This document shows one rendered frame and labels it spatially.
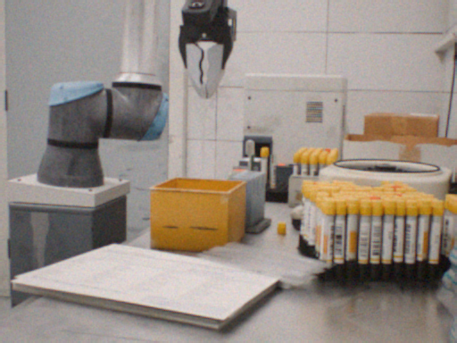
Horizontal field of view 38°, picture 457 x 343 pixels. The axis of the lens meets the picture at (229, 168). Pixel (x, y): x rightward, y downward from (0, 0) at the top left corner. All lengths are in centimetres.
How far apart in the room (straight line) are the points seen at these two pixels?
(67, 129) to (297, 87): 67
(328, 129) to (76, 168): 71
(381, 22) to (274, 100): 138
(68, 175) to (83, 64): 194
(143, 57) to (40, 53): 200
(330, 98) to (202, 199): 85
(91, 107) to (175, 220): 50
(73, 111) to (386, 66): 193
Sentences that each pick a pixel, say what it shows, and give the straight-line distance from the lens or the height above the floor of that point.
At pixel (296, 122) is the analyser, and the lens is 184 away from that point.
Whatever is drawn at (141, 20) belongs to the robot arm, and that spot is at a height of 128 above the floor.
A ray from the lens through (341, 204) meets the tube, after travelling 92.
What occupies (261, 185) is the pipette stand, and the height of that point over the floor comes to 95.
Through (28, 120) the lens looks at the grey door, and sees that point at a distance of 355.
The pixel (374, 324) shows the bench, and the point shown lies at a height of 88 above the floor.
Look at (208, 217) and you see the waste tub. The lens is 105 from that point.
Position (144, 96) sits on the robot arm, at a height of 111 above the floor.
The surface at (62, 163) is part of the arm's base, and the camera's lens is 149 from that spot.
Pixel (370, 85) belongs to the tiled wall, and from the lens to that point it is 314.
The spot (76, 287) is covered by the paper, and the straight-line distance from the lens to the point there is 85.
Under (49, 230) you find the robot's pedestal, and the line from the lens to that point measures 149.
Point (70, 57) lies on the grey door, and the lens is 343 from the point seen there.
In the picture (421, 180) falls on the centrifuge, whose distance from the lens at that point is 118.
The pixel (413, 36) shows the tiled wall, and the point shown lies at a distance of 315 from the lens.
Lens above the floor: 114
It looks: 7 degrees down
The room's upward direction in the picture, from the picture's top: 1 degrees clockwise
